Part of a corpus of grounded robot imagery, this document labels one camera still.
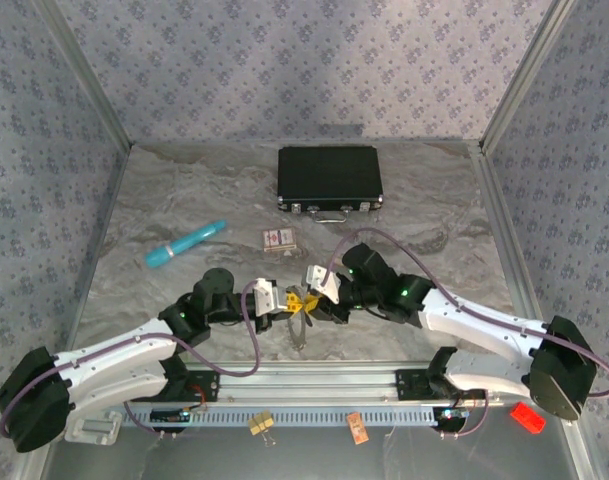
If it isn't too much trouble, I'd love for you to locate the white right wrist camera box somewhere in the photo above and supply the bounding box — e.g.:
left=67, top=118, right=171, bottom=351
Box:
left=305, top=264, right=341, bottom=304

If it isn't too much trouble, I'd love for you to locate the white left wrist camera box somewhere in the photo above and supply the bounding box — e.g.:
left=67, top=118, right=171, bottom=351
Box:
left=252, top=278, right=288, bottom=317

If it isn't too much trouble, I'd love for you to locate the teal plastic tube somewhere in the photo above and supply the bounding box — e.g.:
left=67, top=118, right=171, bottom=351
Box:
left=143, top=219, right=229, bottom=269

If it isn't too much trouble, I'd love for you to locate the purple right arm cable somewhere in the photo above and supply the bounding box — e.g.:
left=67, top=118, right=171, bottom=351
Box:
left=323, top=227, right=609, bottom=399

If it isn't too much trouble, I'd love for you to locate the silver keyring with chain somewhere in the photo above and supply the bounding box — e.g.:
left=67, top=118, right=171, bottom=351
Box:
left=285, top=283, right=316, bottom=350

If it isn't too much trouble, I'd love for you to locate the aluminium frame post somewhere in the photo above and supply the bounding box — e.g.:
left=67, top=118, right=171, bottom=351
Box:
left=477, top=0, right=580, bottom=154
left=33, top=0, right=136, bottom=151

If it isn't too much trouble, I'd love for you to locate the circuit board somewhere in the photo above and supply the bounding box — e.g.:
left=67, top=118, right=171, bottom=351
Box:
left=150, top=407, right=194, bottom=425
left=432, top=407, right=471, bottom=424

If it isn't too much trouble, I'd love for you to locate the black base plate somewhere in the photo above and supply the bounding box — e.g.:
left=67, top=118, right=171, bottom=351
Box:
left=176, top=369, right=221, bottom=404
left=394, top=368, right=488, bottom=402

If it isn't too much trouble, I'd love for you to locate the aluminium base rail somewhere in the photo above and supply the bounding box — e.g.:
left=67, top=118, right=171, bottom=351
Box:
left=183, top=360, right=584, bottom=405

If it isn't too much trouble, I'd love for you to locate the grey slotted cable duct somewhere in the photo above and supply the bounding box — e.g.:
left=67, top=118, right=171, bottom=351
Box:
left=119, top=403, right=439, bottom=427

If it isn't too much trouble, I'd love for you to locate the black case with metal handle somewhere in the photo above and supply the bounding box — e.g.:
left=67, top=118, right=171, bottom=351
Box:
left=276, top=144, right=384, bottom=225

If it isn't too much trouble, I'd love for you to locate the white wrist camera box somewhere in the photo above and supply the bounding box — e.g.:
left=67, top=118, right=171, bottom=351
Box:
left=305, top=264, right=341, bottom=304
left=252, top=278, right=288, bottom=317

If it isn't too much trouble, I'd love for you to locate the left circuit board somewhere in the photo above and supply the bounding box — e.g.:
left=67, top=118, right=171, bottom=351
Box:
left=150, top=407, right=194, bottom=425

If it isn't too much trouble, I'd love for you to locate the aluminium side rail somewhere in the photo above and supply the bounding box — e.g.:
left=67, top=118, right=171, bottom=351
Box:
left=21, top=142, right=135, bottom=480
left=467, top=142, right=558, bottom=365

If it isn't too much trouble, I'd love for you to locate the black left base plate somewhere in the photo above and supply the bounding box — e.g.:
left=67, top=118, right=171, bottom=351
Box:
left=176, top=369, right=221, bottom=404

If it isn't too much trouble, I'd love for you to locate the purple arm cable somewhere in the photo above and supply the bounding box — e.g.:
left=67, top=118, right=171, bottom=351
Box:
left=0, top=287, right=261, bottom=441
left=323, top=227, right=609, bottom=399

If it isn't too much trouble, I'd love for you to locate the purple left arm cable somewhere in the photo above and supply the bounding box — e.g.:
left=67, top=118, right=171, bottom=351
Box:
left=0, top=287, right=261, bottom=441

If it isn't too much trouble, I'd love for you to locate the right circuit board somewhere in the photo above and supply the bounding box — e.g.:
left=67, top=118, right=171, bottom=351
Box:
left=432, top=407, right=471, bottom=424

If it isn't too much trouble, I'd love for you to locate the red plastic block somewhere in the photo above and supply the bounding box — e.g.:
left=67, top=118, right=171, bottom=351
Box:
left=508, top=401, right=547, bottom=435

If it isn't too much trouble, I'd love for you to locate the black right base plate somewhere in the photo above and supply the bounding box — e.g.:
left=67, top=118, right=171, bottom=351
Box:
left=394, top=368, right=488, bottom=402

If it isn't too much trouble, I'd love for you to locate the orange paper tag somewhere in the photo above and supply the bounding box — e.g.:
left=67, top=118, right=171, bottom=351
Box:
left=347, top=412, right=369, bottom=445

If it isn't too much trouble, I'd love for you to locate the small card box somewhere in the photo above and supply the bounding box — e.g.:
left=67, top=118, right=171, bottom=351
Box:
left=261, top=227, right=300, bottom=253

